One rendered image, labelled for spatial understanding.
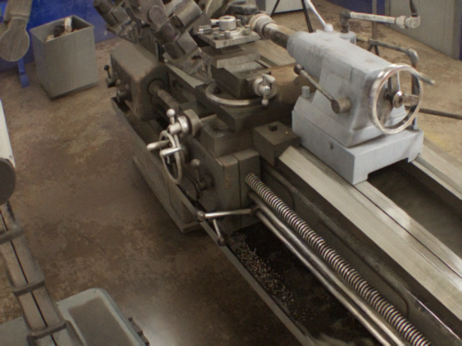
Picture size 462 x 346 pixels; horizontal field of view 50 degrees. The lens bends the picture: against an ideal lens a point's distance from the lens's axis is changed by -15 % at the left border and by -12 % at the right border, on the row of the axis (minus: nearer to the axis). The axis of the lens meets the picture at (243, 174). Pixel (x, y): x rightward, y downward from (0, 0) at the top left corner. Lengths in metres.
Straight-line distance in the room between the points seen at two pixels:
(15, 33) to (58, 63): 3.33
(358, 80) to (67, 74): 3.25
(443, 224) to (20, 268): 1.33
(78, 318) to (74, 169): 1.59
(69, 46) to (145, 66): 1.90
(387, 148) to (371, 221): 0.28
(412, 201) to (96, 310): 1.23
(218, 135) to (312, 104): 0.32
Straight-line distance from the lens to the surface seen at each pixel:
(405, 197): 1.82
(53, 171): 3.56
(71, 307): 2.16
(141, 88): 2.61
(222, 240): 1.87
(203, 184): 1.94
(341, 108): 1.60
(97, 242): 2.86
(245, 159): 1.83
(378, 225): 1.48
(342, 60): 1.66
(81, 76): 4.57
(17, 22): 1.14
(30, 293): 1.74
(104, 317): 2.09
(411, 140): 1.75
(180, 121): 1.88
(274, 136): 1.80
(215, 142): 1.81
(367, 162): 1.64
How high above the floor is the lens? 1.75
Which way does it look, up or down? 33 degrees down
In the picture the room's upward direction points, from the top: 3 degrees counter-clockwise
